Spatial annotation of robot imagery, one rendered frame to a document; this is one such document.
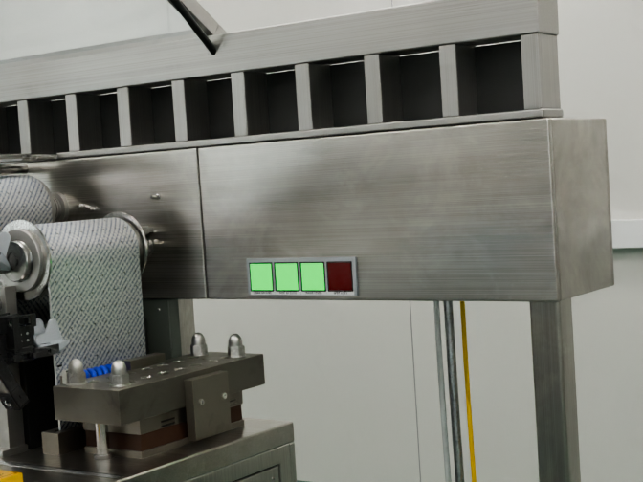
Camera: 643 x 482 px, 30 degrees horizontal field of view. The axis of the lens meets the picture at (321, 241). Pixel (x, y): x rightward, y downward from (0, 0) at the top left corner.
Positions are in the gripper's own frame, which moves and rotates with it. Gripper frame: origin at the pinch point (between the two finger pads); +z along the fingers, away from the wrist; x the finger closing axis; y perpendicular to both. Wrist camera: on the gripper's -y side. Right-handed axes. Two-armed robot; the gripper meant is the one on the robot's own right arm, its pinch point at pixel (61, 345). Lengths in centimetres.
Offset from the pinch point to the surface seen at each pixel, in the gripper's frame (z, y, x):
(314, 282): 29.3, 8.3, -36.2
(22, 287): -3.5, 11.1, 5.4
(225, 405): 18.6, -13.4, -21.9
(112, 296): 13.4, 7.3, -0.3
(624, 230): 258, 2, -9
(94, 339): 7.9, -0.1, -0.3
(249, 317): 263, -33, 167
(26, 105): 31, 47, 39
